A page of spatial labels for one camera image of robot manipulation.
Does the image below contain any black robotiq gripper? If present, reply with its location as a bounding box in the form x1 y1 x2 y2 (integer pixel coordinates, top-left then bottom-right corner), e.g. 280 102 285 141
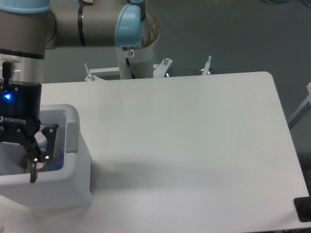
0 82 59 183

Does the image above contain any crushed clear plastic bottle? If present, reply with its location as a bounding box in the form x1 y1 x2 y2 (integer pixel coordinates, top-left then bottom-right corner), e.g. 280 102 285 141
34 131 64 170

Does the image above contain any white plastic bag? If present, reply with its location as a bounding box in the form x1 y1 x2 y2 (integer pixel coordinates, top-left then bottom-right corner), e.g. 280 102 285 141
0 143 30 176

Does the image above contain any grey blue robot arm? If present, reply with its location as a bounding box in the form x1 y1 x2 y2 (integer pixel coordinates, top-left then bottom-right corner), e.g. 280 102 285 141
0 0 146 183

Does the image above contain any white plastic trash can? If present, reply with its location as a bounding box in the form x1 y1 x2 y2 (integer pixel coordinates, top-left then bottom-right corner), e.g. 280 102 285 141
0 104 93 210

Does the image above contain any black clamp at table edge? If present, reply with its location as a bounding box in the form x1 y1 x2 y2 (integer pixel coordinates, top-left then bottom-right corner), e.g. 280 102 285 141
294 197 311 222

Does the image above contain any black cable on pedestal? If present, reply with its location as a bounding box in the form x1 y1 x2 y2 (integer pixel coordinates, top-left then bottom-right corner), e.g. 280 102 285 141
122 47 136 80

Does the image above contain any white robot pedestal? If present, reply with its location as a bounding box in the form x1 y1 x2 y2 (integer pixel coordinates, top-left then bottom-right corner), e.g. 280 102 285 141
116 13 160 80

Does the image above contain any white pedestal base frame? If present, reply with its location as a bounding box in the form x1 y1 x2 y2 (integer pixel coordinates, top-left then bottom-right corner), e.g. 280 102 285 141
84 55 212 82

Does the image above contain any white frame at right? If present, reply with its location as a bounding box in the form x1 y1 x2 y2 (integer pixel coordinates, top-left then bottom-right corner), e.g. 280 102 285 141
287 83 311 130

